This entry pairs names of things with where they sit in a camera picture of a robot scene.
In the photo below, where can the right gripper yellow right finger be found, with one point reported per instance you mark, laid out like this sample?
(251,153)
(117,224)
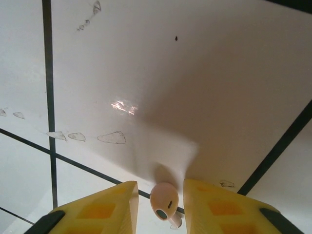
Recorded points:
(224,212)

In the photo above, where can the white earbud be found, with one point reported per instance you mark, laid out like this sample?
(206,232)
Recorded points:
(163,197)

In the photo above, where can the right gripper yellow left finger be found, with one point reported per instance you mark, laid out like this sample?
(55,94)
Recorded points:
(97,214)

